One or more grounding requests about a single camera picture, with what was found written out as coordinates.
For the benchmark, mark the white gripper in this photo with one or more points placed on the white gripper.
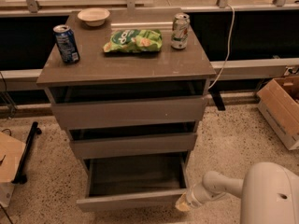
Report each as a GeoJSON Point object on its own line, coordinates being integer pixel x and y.
{"type": "Point", "coordinates": [192, 194]}

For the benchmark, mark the grey bottom drawer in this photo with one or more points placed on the grey bottom drawer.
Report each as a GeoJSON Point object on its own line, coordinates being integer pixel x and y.
{"type": "Point", "coordinates": [134, 181]}

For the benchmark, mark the grey drawer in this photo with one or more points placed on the grey drawer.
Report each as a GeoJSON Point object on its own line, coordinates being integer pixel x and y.
{"type": "Point", "coordinates": [134, 181]}
{"type": "Point", "coordinates": [133, 140]}
{"type": "Point", "coordinates": [131, 104]}

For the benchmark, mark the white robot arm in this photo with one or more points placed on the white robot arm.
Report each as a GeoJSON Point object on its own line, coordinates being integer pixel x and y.
{"type": "Point", "coordinates": [269, 194]}

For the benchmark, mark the grey middle drawer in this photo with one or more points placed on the grey middle drawer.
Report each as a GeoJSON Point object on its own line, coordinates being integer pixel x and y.
{"type": "Point", "coordinates": [133, 140]}

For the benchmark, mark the grey top drawer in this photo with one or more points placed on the grey top drawer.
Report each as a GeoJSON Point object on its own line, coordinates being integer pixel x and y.
{"type": "Point", "coordinates": [131, 104]}

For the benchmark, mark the grey drawer cabinet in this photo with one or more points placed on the grey drawer cabinet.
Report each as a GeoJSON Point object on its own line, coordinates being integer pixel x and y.
{"type": "Point", "coordinates": [96, 67]}

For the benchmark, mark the cardboard box on right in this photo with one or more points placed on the cardboard box on right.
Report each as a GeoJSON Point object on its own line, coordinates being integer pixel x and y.
{"type": "Point", "coordinates": [279, 106]}

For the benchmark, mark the cardboard box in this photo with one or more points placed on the cardboard box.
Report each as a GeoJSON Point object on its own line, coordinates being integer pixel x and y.
{"type": "Point", "coordinates": [279, 106]}
{"type": "Point", "coordinates": [11, 150]}

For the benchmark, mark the black floor stand bar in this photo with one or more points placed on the black floor stand bar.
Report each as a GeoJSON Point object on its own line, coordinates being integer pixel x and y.
{"type": "Point", "coordinates": [20, 176]}

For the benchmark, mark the green chip bag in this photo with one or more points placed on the green chip bag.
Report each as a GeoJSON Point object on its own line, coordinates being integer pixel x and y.
{"type": "Point", "coordinates": [134, 41]}

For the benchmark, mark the green white soda can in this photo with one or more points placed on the green white soda can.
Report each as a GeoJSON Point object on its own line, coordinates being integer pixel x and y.
{"type": "Point", "coordinates": [180, 31]}

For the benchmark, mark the cardboard box on left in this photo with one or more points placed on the cardboard box on left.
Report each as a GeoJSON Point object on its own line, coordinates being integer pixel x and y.
{"type": "Point", "coordinates": [11, 150]}

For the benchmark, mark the blue soda can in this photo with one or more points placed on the blue soda can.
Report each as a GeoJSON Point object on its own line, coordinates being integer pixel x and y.
{"type": "Point", "coordinates": [66, 43]}

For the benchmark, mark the white paper bowl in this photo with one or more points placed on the white paper bowl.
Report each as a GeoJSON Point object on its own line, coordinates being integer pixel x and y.
{"type": "Point", "coordinates": [94, 16]}

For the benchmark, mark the black bracket behind cabinet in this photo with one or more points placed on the black bracket behind cabinet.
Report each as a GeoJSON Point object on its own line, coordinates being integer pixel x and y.
{"type": "Point", "coordinates": [216, 96]}

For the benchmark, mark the metal window rail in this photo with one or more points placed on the metal window rail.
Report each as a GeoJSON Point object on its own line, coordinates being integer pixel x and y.
{"type": "Point", "coordinates": [149, 8]}

